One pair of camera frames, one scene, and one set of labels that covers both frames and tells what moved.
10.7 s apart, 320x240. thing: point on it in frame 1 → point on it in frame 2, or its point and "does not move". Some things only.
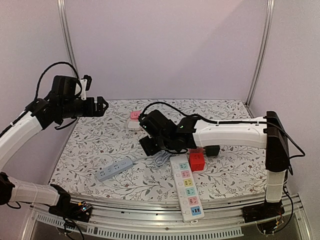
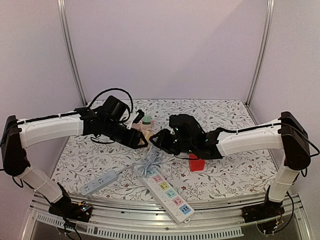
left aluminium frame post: x=62 y=9 does not move
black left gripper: x=91 y=111 → x=132 y=140
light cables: x=159 y=158 → x=151 y=159
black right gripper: x=147 y=144 → x=168 y=139
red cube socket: x=197 y=161 does not move
